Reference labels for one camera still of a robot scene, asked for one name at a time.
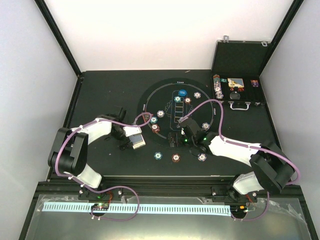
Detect red chips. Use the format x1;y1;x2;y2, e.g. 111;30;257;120
184;97;191;104
151;124;160;133

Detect green poker chip stack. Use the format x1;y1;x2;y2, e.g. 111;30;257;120
154;152;163;160

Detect card deck in case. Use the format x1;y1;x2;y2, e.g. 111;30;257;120
227;78;245;89

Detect black poker set case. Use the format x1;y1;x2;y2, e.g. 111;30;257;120
211;35;271;111

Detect purple poker chip stack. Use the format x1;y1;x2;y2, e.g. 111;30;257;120
197;153;207;162

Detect black aluminium front rail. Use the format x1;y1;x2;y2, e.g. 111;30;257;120
98;176;232;197

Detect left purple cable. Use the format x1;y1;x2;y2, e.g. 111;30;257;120
55;112;151;221

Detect triangular red dealer button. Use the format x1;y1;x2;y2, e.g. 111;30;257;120
141;112;153;125

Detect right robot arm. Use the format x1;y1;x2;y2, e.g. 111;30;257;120
168;128;300;202

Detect red poker chip stack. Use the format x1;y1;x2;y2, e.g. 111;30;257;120
171;153;181;163

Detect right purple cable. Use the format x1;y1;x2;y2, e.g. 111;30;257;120
178;99;301;223

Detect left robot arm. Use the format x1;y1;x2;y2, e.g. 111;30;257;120
47;109;128;200

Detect purple chips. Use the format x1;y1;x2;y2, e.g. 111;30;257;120
201;122;210;130
157;110;165;118
194;92;202;99
250;80;259;88

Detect chip row in case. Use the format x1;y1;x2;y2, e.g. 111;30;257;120
212;74;224;100

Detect round black poker mat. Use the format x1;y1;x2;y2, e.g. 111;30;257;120
137;77;219;152

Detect purple chips in case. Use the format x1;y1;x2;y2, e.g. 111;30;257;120
250;80;259;88

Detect white slotted cable duct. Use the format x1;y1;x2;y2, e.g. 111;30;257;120
42;202;231;217

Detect red dice in case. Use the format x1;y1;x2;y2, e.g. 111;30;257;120
229;87;245;92

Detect black round button in case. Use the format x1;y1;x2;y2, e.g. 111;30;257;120
229;91;241;101

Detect green chips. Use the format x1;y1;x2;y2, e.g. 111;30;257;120
174;96;181;103
150;116;158;124

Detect purple cable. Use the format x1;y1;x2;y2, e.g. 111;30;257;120
55;112;151;221
178;99;301;223

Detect blue round blind button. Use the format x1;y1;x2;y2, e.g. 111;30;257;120
178;89;188;98

